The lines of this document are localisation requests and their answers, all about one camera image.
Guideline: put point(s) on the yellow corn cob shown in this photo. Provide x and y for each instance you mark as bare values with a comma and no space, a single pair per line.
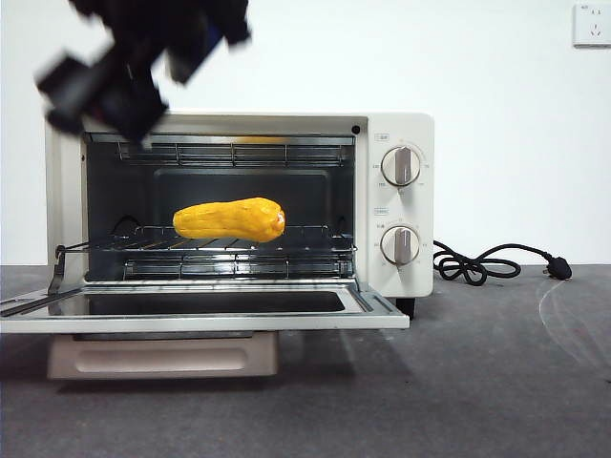
229,219

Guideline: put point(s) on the cream Toshiba toaster oven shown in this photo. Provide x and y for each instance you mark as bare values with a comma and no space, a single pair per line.
401,129

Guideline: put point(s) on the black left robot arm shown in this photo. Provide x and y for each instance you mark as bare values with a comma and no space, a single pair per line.
133,57

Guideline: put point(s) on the cream round oven knob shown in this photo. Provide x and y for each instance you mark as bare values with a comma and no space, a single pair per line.
403,166
401,245

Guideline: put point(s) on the white wall socket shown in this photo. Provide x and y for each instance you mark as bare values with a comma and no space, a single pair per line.
592,24

